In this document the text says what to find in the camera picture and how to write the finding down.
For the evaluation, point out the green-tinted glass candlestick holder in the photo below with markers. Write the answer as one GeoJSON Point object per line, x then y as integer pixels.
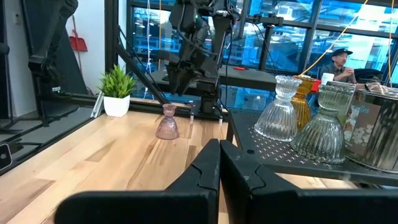
{"type": "Point", "coordinates": [320, 140]}

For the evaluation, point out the black table-level camera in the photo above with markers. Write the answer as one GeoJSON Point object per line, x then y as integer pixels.
{"type": "Point", "coordinates": [5, 155]}

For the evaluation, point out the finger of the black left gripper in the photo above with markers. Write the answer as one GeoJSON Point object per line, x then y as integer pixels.
{"type": "Point", "coordinates": [189, 79]}
{"type": "Point", "coordinates": [175, 77]}

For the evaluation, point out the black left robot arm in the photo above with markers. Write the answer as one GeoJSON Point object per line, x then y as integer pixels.
{"type": "Point", "coordinates": [206, 93]}

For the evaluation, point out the silver aluminium profile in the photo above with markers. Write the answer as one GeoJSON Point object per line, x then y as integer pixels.
{"type": "Point", "coordinates": [97, 107]}

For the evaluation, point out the candle tin with floral label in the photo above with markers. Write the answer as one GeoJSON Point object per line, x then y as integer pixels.
{"type": "Point", "coordinates": [379, 130]}

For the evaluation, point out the person's hand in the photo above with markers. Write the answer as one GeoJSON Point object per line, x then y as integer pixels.
{"type": "Point", "coordinates": [376, 87]}

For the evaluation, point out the person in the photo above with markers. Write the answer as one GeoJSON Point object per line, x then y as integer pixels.
{"type": "Point", "coordinates": [337, 70]}

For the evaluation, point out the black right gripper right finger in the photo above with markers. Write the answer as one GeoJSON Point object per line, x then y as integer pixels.
{"type": "Point", "coordinates": [280, 208]}

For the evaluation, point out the black clamp stand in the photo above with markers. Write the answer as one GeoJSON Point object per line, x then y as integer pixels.
{"type": "Point", "coordinates": [267, 46]}

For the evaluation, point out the amber glass candlestick holder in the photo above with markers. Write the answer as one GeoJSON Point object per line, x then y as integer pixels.
{"type": "Point", "coordinates": [301, 109]}

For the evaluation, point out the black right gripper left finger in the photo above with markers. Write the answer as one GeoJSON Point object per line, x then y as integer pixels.
{"type": "Point", "coordinates": [186, 205]}

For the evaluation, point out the black perforated metal rack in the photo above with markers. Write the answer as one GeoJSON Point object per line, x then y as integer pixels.
{"type": "Point", "coordinates": [239, 124]}

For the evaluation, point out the red tool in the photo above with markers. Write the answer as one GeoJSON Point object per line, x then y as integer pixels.
{"type": "Point", "coordinates": [241, 68]}

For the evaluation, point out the red box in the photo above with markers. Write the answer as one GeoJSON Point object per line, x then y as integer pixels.
{"type": "Point", "coordinates": [316, 85]}

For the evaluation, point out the clear glass candlestick holder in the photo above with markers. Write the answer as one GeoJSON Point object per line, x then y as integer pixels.
{"type": "Point", "coordinates": [276, 121]}

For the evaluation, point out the black floor stand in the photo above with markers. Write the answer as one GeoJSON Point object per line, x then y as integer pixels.
{"type": "Point", "coordinates": [46, 31]}

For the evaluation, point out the white cylindrical container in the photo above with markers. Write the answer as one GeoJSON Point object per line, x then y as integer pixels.
{"type": "Point", "coordinates": [328, 78]}

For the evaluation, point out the pink glass candlestick holder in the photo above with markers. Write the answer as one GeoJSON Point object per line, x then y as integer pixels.
{"type": "Point", "coordinates": [168, 129]}

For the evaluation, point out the green plant in white pot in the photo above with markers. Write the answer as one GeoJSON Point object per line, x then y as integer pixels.
{"type": "Point", "coordinates": [116, 105]}

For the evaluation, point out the red dustpan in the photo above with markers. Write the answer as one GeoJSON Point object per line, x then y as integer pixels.
{"type": "Point", "coordinates": [77, 43]}

